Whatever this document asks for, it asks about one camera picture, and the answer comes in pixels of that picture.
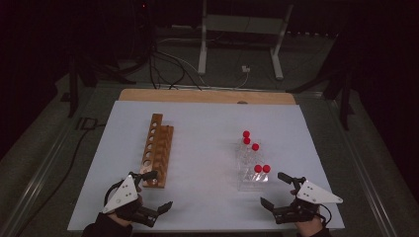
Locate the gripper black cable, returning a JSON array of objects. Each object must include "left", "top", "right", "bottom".
[
  {"left": 317, "top": 203, "right": 332, "bottom": 228},
  {"left": 103, "top": 180, "right": 124, "bottom": 207}
]

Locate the person's right hand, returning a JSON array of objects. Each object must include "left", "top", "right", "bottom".
[{"left": 290, "top": 189, "right": 326, "bottom": 237}]

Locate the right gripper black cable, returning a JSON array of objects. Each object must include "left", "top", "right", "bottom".
[{"left": 317, "top": 203, "right": 332, "bottom": 228}]

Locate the white floor cable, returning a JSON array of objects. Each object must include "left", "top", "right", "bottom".
[{"left": 157, "top": 37, "right": 251, "bottom": 91}]

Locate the wooden test tube rack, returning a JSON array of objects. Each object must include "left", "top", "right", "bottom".
[{"left": 138, "top": 113, "right": 175, "bottom": 190}]

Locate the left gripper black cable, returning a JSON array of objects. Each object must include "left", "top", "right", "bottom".
[{"left": 103, "top": 180, "right": 124, "bottom": 207}]

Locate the grey metal stand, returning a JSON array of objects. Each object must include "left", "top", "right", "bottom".
[{"left": 197, "top": 0, "right": 295, "bottom": 81}]

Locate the long black floor cable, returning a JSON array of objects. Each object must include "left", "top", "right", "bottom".
[{"left": 14, "top": 121, "right": 107, "bottom": 237}]

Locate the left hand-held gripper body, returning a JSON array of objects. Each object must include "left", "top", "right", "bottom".
[{"left": 102, "top": 173, "right": 161, "bottom": 229}]

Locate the person's left hand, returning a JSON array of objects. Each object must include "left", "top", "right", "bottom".
[{"left": 107, "top": 194, "right": 144, "bottom": 229}]

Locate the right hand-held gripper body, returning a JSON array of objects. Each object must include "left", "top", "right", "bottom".
[{"left": 272, "top": 179, "right": 344, "bottom": 226}]

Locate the black floor cables bundle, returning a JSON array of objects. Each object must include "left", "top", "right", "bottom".
[{"left": 147, "top": 42, "right": 203, "bottom": 91}]

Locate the white table mat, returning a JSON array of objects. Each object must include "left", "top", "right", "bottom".
[{"left": 67, "top": 100, "right": 346, "bottom": 232}]

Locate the black tripod stand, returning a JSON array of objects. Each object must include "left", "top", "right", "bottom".
[
  {"left": 66, "top": 52, "right": 137, "bottom": 119},
  {"left": 286, "top": 33, "right": 357, "bottom": 131}
]

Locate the metal floor rail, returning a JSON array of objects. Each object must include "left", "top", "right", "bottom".
[
  {"left": 0, "top": 86, "right": 100, "bottom": 237},
  {"left": 324, "top": 97, "right": 398, "bottom": 237}
]

